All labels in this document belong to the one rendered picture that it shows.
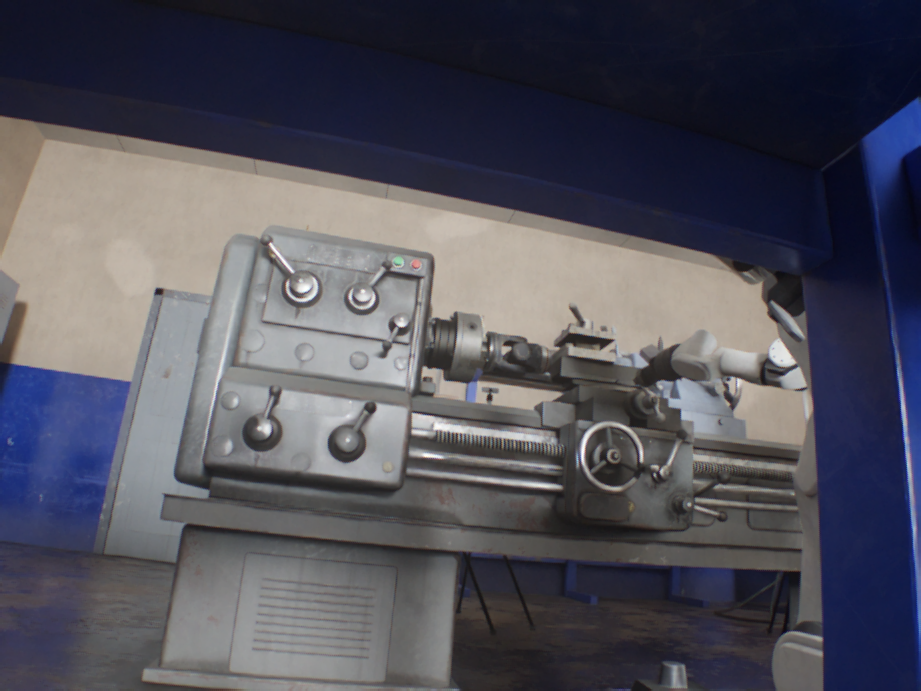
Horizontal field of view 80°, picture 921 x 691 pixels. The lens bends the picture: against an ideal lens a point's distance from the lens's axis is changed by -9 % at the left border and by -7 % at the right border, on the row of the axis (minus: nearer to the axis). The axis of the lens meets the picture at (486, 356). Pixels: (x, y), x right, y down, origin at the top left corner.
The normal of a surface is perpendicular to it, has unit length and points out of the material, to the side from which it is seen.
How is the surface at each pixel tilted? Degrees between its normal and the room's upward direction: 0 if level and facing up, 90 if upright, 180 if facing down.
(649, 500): 90
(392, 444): 90
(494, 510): 90
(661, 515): 90
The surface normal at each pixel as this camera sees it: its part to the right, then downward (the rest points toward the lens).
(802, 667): -0.99, -0.11
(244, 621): 0.25, -0.26
